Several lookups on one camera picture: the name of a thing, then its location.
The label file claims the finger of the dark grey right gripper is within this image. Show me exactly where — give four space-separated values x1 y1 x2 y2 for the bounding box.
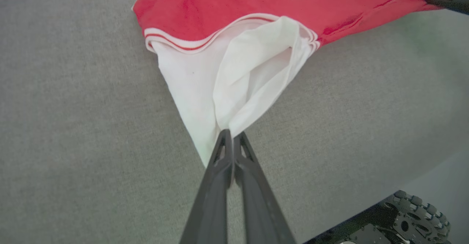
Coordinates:
425 0 469 16

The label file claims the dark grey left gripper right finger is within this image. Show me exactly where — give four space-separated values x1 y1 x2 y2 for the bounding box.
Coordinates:
234 132 296 244

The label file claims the red and white jersey garment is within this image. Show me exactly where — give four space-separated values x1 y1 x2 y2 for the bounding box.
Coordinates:
132 0 450 167

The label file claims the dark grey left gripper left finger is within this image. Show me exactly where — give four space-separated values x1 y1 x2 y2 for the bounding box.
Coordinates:
180 129 234 244

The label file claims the black omni wheel with rollers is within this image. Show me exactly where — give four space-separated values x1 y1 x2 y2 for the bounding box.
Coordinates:
381 190 451 244

